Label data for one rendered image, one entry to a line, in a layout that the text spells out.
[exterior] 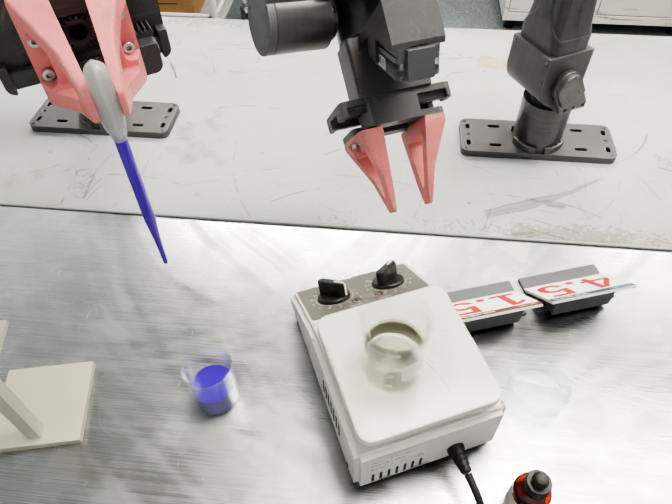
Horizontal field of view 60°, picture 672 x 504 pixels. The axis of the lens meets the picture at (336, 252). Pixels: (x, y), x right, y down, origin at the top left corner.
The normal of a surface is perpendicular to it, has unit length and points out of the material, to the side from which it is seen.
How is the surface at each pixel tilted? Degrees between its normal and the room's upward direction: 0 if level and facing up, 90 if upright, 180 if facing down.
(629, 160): 0
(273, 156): 0
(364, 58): 41
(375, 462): 90
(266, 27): 83
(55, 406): 0
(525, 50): 89
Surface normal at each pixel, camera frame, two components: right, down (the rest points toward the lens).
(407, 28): 0.19, -0.02
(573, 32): 0.37, 0.54
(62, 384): -0.01, -0.65
